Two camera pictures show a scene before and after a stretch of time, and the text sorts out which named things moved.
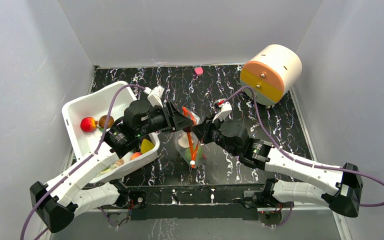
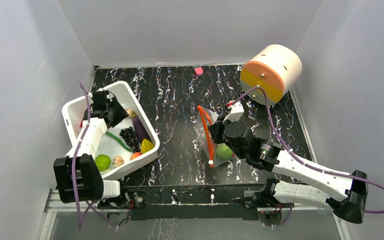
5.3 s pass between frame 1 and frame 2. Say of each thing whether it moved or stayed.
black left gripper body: moved
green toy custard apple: moved
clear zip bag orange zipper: moved
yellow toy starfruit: stayed
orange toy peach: stayed
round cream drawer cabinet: stayed
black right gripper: stayed
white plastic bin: stayed
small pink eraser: stayed
